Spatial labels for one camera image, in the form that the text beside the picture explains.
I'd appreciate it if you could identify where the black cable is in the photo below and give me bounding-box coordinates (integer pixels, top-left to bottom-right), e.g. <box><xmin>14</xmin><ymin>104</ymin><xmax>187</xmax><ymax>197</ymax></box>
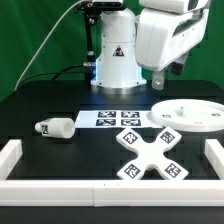
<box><xmin>19</xmin><ymin>63</ymin><xmax>96</xmax><ymax>88</ymax></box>

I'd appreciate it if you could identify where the white cross-shaped table base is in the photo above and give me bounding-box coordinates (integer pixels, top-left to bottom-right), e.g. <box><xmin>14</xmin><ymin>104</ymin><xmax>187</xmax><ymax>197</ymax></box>
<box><xmin>116</xmin><ymin>127</ymin><xmax>188</xmax><ymax>180</ymax></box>

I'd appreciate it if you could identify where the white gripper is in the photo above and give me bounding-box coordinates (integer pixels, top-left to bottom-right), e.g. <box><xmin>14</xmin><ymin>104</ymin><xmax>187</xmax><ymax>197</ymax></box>
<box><xmin>135</xmin><ymin>8</ymin><xmax>209</xmax><ymax>90</ymax></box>

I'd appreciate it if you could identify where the white U-shaped fence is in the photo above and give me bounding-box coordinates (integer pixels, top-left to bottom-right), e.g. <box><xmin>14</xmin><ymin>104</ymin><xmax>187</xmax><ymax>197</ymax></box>
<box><xmin>0</xmin><ymin>140</ymin><xmax>224</xmax><ymax>207</ymax></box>

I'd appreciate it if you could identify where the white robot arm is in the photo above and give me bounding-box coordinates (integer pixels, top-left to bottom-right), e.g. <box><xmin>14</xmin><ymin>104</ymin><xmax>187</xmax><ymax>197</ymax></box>
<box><xmin>91</xmin><ymin>0</ymin><xmax>211</xmax><ymax>94</ymax></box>

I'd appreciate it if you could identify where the white sheet with markers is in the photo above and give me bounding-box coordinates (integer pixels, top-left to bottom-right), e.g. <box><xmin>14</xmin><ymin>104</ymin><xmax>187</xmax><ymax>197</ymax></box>
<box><xmin>75</xmin><ymin>110</ymin><xmax>160</xmax><ymax>128</ymax></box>

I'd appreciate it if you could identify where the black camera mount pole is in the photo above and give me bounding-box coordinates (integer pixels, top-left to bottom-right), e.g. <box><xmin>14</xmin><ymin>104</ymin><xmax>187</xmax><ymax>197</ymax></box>
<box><xmin>74</xmin><ymin>0</ymin><xmax>100</xmax><ymax>84</ymax></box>

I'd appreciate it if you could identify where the white round table top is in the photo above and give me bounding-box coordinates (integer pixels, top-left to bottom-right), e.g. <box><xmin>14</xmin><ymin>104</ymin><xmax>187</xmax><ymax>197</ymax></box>
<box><xmin>151</xmin><ymin>99</ymin><xmax>224</xmax><ymax>132</ymax></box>

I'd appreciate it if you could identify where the white cable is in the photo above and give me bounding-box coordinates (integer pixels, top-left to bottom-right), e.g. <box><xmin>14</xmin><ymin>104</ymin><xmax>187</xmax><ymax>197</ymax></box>
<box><xmin>13</xmin><ymin>0</ymin><xmax>84</xmax><ymax>92</ymax></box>

